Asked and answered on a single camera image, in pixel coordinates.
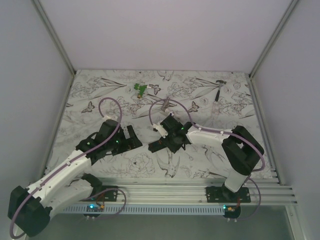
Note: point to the right controller board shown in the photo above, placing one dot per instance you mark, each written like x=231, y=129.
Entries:
x=231, y=211

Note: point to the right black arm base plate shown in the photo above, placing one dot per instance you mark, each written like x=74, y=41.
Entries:
x=220, y=194

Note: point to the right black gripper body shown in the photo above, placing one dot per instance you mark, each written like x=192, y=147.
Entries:
x=176, y=146

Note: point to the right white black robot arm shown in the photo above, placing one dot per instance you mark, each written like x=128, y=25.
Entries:
x=240, y=147

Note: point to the black fuse box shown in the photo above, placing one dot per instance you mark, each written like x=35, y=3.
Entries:
x=156, y=146

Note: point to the green circuit board connector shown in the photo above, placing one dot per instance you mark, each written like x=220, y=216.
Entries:
x=141, y=89

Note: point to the controller board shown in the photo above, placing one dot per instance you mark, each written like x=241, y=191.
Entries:
x=93, y=211
x=231, y=211

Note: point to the left controller board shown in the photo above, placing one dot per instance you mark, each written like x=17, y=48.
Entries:
x=93, y=211

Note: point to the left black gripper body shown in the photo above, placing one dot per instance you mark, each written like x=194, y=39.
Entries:
x=119, y=144

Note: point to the floral printed table mat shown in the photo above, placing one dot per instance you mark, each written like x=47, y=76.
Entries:
x=98, y=93

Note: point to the small black hammer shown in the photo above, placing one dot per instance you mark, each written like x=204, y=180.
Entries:
x=221, y=83

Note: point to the aluminium mounting rail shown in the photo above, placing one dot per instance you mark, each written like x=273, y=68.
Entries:
x=172, y=190

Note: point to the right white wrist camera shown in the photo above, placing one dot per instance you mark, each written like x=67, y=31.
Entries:
x=161, y=130

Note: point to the slotted grey cable duct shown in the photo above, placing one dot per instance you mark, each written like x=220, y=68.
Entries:
x=151, y=209

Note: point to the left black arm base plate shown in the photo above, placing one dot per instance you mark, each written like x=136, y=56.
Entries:
x=103, y=194

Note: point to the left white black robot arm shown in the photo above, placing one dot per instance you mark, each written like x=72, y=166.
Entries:
x=31, y=208

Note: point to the silver clip with blue knob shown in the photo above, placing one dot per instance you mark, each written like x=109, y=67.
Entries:
x=164, y=110

